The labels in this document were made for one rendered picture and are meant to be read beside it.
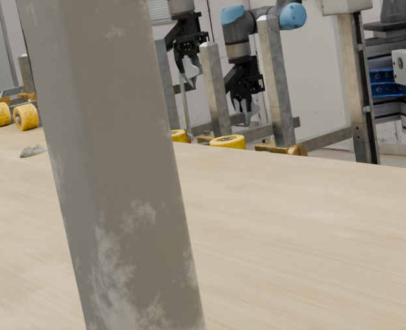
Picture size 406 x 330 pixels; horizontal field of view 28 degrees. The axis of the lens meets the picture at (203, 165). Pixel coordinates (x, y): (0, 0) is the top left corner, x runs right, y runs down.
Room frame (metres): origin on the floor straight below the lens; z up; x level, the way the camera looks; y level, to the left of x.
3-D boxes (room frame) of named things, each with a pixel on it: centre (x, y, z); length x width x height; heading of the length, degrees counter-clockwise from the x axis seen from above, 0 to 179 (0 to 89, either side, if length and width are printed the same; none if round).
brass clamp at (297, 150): (1.85, -0.19, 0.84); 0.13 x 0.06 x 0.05; 32
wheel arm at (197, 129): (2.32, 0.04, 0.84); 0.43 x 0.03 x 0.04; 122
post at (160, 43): (2.25, 0.07, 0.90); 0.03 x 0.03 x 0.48; 32
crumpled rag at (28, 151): (2.09, 0.44, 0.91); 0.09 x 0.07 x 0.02; 149
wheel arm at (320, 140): (1.90, -0.23, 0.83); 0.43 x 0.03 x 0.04; 122
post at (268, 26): (1.83, -0.20, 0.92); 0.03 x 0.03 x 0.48; 32
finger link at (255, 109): (2.44, -0.18, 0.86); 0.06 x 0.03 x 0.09; 122
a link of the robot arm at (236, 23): (2.45, -0.17, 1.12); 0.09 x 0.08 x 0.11; 122
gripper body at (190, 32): (2.32, -0.02, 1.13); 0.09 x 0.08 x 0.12; 52
